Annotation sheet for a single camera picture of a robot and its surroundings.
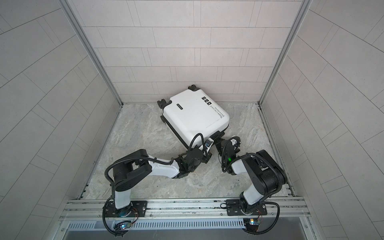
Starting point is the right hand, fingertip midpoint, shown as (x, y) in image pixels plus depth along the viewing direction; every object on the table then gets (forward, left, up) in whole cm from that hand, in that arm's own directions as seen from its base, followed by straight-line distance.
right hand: (213, 138), depth 92 cm
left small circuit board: (-41, +45, -1) cm, 61 cm away
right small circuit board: (-44, -13, -7) cm, 46 cm away
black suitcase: (+7, +12, +15) cm, 20 cm away
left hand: (-8, 0, +5) cm, 9 cm away
